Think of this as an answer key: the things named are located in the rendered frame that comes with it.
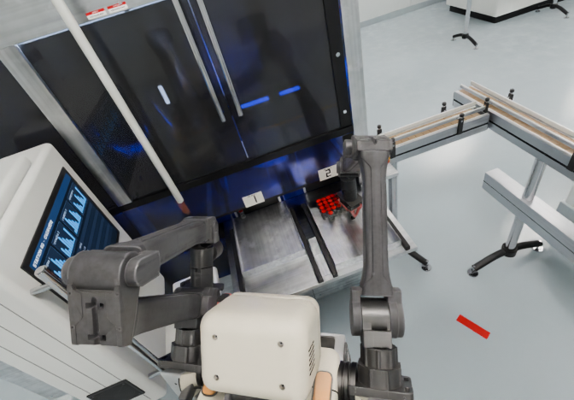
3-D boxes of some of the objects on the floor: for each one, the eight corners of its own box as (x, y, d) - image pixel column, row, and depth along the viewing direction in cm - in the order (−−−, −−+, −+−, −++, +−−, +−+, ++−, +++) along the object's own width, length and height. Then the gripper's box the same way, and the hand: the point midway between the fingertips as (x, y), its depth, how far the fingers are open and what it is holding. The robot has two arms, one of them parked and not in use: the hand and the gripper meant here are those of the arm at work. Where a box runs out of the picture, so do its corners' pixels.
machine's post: (366, 279, 211) (307, -209, 76) (374, 275, 211) (331, -216, 77) (370, 287, 206) (316, -220, 71) (378, 284, 206) (342, -227, 72)
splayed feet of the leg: (463, 269, 201) (466, 256, 192) (535, 242, 204) (541, 227, 195) (472, 280, 195) (476, 267, 186) (547, 251, 198) (553, 237, 189)
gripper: (333, 184, 126) (337, 210, 136) (349, 197, 119) (353, 225, 129) (347, 175, 128) (350, 202, 138) (364, 188, 121) (366, 216, 131)
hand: (352, 212), depth 133 cm, fingers open, 4 cm apart
